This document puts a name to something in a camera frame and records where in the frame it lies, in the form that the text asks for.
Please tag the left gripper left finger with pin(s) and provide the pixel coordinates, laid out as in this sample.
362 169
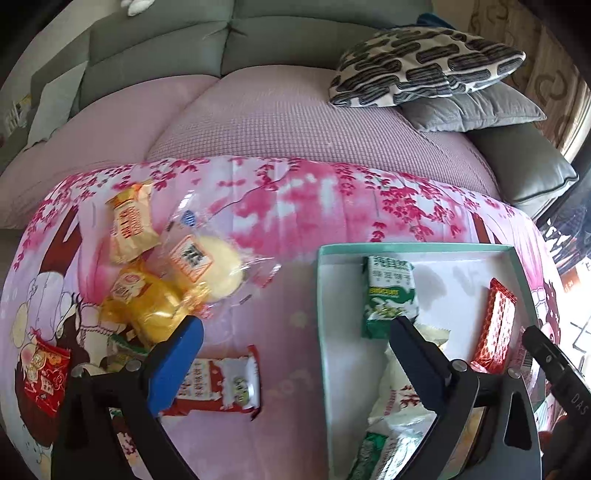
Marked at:
87 446

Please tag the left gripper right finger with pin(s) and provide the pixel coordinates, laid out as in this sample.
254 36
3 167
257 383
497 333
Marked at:
484 426

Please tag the red wafer packet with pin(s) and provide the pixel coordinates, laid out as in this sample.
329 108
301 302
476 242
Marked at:
493 346

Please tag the green barcode biscuit packet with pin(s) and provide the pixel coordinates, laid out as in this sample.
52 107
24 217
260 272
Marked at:
388 445

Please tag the red white snack packet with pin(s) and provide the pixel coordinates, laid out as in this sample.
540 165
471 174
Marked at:
224 385

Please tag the cream egg roll packet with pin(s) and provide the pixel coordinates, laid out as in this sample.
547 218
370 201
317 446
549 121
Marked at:
132 232

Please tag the clear steamed bun packet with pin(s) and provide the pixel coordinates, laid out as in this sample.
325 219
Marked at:
210 271

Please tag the red nice snack bag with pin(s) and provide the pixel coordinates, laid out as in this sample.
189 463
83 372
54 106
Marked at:
45 370

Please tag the green seaweed snack packet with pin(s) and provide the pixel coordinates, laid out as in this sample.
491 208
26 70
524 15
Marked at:
120 352

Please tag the yellow bread packet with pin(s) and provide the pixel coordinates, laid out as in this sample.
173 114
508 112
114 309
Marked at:
153 307

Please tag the pink cartoon print cloth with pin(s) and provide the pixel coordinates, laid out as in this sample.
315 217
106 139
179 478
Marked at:
282 208

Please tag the teal cardboard box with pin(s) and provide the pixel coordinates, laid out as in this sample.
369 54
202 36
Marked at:
452 281

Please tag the grey cushion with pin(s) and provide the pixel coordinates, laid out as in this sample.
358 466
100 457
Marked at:
495 106

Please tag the light grey pillow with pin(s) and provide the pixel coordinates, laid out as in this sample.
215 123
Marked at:
56 101

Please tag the black white patterned pillow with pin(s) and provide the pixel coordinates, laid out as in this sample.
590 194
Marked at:
405 64

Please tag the pink sofa seat cover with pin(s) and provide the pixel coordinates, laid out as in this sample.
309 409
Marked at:
268 111

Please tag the grey sofa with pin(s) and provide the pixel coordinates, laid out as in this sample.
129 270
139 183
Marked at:
216 38

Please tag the grey white plush toy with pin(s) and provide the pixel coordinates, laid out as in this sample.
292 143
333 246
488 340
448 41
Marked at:
135 7

